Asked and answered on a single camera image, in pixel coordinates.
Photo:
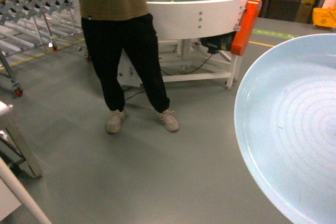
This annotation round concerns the light blue round tray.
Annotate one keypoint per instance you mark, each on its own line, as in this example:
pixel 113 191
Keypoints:
pixel 284 117

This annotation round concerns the white round conveyor machine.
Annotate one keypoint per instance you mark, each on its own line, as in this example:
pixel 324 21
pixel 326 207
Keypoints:
pixel 197 36

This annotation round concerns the person in olive shirt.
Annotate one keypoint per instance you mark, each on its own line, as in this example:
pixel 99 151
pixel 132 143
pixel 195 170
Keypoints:
pixel 111 27

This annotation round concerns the orange machine side panel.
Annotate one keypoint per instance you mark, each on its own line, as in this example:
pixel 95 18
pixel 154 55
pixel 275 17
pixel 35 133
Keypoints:
pixel 247 23

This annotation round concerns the metal roller conveyor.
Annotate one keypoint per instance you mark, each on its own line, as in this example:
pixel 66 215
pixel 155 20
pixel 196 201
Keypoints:
pixel 29 24

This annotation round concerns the steel table leg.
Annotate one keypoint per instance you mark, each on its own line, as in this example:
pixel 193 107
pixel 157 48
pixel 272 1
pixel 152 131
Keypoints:
pixel 14 140

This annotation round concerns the yellow mop bucket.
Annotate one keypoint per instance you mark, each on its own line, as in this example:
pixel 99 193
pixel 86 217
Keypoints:
pixel 324 17

